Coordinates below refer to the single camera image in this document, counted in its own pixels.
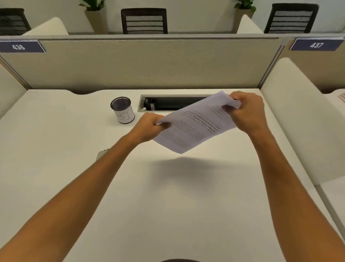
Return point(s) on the white side divider panel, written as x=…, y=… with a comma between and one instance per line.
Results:
x=299, y=116
x=48, y=27
x=248, y=25
x=8, y=89

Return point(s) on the person's right fingers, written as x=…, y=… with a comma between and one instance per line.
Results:
x=231, y=107

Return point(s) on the beige desk partition panel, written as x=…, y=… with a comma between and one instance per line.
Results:
x=140, y=63
x=315, y=64

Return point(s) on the black mesh pen cup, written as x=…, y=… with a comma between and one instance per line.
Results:
x=122, y=110

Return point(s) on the black mesh office chair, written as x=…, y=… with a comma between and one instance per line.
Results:
x=144, y=21
x=291, y=19
x=13, y=22

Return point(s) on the dark blue number sign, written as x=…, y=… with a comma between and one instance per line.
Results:
x=316, y=44
x=20, y=46

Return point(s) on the potted green plant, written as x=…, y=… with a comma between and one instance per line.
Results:
x=94, y=14
x=244, y=12

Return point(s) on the printed white paper sheets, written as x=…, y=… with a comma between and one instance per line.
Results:
x=195, y=124

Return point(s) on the person's right hand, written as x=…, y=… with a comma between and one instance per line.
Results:
x=249, y=113

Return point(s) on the person's left forearm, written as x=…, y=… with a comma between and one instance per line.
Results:
x=64, y=205

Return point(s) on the person's left fingers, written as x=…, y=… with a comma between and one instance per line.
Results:
x=162, y=126

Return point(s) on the person's right forearm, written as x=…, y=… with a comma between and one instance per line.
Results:
x=292, y=199

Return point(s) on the small metal binder clip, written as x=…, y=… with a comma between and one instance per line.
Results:
x=101, y=153

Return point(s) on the person's left hand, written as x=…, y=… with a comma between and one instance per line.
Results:
x=147, y=126

